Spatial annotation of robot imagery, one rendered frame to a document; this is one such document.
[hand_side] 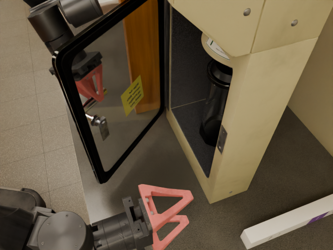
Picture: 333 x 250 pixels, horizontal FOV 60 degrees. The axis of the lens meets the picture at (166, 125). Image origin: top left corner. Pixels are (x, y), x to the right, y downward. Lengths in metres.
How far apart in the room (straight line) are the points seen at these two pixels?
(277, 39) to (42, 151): 1.91
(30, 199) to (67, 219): 1.32
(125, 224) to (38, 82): 2.30
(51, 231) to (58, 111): 2.00
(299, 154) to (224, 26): 0.64
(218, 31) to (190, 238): 0.52
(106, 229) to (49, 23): 0.37
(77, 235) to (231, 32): 0.30
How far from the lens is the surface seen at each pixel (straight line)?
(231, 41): 0.38
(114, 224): 0.46
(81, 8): 0.57
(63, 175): 2.01
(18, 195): 1.75
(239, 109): 0.49
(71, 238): 0.39
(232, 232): 0.77
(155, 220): 0.41
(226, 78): 0.61
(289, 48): 0.45
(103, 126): 0.59
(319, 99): 0.99
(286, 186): 0.86
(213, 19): 0.34
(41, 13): 0.58
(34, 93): 2.59
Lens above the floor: 1.65
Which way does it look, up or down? 51 degrees down
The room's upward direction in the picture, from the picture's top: straight up
